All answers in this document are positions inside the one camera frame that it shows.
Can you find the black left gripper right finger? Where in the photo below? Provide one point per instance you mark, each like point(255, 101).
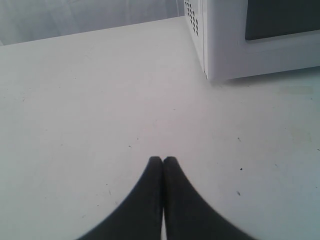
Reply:
point(187, 215)

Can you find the white microwave oven body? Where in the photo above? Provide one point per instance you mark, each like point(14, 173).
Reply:
point(196, 15)

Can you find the white microwave door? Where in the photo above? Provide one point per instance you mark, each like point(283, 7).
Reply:
point(243, 38)

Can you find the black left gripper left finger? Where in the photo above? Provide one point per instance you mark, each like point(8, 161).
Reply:
point(140, 214)

